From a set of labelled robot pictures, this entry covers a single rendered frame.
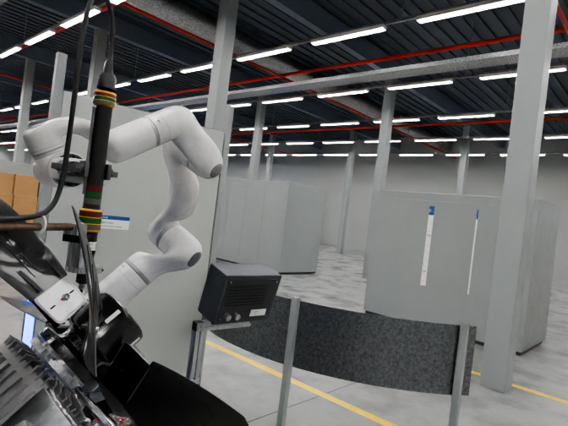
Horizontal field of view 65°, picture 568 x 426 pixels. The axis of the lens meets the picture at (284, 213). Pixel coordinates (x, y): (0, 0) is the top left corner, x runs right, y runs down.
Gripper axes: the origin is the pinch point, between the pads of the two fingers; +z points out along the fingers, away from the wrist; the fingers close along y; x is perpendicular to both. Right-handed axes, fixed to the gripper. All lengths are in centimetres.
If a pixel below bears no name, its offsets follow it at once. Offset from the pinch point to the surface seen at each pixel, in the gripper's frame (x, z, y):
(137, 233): -27, -179, -94
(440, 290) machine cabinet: -85, -219, -586
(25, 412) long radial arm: -38.2, 20.9, 13.1
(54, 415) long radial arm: -36.5, 27.3, 11.1
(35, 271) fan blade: -19.9, 5.3, 10.0
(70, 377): -35.8, 16.3, 5.6
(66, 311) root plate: -26.5, 8.7, 5.1
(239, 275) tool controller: -27, -29, -63
